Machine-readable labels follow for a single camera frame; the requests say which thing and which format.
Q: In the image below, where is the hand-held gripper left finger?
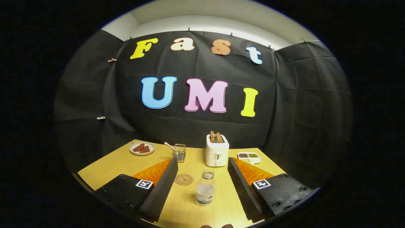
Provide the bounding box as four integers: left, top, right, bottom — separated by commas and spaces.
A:
94, 157, 179, 223

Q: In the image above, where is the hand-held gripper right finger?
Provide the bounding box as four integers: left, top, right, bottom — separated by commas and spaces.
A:
227, 157, 320, 224

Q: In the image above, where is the round wooden coaster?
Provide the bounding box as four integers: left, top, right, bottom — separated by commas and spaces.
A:
174, 174, 194, 186

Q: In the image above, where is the clear plastic juice bottle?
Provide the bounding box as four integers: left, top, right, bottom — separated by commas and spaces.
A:
195, 170, 216, 206

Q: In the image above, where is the white divided grain dish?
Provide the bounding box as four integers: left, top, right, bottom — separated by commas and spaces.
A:
238, 152, 262, 165

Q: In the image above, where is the round white plate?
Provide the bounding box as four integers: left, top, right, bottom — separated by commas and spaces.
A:
129, 142, 155, 156

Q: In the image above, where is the white toaster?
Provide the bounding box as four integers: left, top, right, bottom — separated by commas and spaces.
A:
205, 134, 229, 167

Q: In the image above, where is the wooden table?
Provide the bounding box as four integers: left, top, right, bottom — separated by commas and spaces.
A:
78, 139, 287, 228

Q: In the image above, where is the black backdrop cloth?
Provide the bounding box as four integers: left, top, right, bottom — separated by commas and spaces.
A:
54, 29, 353, 190

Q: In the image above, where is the metal wire basket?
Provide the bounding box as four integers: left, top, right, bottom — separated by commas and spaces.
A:
172, 144, 186, 163

